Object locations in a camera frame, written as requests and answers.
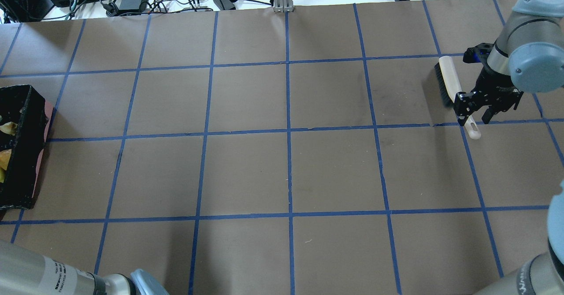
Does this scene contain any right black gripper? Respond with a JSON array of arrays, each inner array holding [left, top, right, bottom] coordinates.
[[457, 68, 524, 127]]

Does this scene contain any beige hand brush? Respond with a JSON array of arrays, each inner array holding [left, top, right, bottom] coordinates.
[[434, 56, 482, 140]]

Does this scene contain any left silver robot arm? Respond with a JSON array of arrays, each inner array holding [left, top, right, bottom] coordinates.
[[0, 240, 168, 295]]

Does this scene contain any black bag lined bin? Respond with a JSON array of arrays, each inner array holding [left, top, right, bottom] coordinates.
[[0, 85, 54, 210]]

